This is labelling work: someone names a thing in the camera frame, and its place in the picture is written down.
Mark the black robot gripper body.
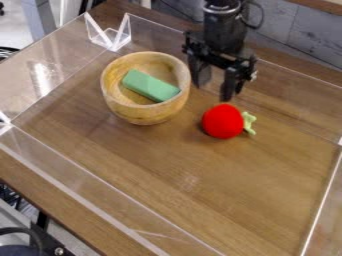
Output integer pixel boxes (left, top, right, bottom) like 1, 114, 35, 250
182, 31, 258, 81

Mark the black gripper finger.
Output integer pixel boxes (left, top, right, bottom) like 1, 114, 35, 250
187, 55, 211, 87
220, 67, 244, 102

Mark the red plush strawberry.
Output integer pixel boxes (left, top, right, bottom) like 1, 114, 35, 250
200, 104, 256, 139

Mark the wooden bowl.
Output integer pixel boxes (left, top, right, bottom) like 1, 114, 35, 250
100, 51, 191, 125

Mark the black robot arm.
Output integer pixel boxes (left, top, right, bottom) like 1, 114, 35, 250
182, 0, 264, 102

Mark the green rectangular block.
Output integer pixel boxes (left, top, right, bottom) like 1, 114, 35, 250
122, 69, 180, 102

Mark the clear acrylic corner bracket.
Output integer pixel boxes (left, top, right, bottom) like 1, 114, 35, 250
84, 12, 131, 52

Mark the clear acrylic tray enclosure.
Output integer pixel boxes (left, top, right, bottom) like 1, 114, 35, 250
0, 14, 342, 256

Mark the black table clamp bracket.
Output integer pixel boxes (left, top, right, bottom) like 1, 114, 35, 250
31, 212, 76, 256

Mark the black cable loop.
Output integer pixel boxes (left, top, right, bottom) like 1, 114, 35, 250
0, 226, 44, 256

